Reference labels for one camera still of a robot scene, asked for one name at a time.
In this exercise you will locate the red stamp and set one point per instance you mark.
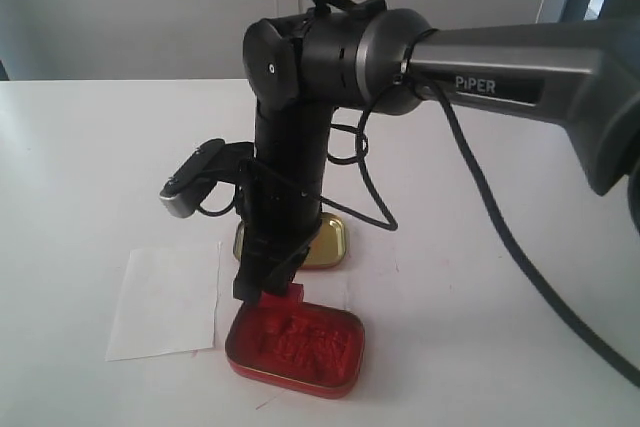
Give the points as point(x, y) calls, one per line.
point(293, 296)

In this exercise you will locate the white paper sheet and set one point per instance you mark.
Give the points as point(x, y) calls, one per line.
point(167, 302)

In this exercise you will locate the red ink pad tin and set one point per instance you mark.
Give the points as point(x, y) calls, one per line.
point(310, 348)

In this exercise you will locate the gold tin lid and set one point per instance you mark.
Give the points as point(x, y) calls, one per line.
point(330, 246)

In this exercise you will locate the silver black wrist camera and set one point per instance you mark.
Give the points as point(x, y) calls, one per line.
point(212, 162)

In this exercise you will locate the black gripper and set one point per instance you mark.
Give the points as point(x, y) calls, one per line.
point(282, 201)

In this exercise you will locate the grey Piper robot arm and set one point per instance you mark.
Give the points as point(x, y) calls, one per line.
point(582, 76)

